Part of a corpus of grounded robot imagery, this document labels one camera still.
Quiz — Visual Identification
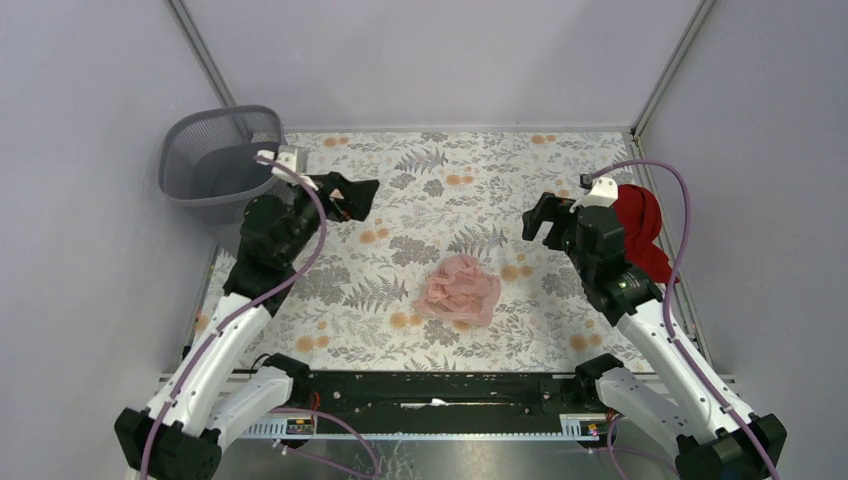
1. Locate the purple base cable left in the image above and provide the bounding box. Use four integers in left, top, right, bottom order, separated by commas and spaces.
270, 407, 382, 480

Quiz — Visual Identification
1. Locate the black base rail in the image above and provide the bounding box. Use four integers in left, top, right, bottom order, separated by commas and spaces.
284, 370, 609, 437

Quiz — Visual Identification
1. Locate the grey mesh trash bin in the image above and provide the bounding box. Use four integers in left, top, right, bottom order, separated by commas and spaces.
158, 105, 293, 256

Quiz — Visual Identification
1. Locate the floral patterned table mat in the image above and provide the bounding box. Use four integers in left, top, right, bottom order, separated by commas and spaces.
237, 132, 649, 372

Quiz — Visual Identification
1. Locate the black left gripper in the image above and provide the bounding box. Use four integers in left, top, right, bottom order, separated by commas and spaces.
281, 171, 380, 264

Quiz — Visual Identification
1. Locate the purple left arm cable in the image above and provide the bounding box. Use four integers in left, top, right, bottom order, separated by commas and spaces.
137, 154, 330, 480

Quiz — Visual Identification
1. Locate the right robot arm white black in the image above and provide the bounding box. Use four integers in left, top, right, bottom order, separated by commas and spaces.
522, 193, 787, 479

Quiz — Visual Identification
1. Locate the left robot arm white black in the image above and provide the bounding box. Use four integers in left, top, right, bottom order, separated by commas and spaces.
114, 172, 380, 479

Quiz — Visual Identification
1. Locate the pink plastic trash bag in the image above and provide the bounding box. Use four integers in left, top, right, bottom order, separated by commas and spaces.
414, 254, 502, 327

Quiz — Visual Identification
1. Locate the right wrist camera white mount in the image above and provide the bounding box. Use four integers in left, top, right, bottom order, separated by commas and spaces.
570, 174, 618, 213

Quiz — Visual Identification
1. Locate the red cloth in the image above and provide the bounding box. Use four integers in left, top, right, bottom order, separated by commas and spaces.
613, 184, 672, 284

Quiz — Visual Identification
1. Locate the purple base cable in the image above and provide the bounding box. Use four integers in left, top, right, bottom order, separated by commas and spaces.
270, 407, 382, 480
585, 413, 682, 480

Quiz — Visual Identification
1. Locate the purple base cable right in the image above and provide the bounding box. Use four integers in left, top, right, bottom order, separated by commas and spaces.
585, 413, 682, 480

